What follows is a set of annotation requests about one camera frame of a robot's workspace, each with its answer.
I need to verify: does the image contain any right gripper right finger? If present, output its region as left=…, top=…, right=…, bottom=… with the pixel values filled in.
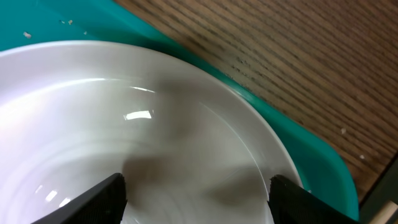
left=268, top=174, right=358, bottom=224

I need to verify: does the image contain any white bowl with food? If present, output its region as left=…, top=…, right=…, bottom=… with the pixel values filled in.
left=1, top=41, right=301, bottom=223

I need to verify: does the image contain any teal serving tray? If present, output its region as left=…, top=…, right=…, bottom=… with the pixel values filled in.
left=1, top=0, right=359, bottom=220

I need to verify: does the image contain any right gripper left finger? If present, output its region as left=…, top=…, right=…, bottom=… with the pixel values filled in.
left=32, top=173, right=127, bottom=224

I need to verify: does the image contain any wooden chopstick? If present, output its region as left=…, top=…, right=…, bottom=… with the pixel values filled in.
left=369, top=201, right=397, bottom=224

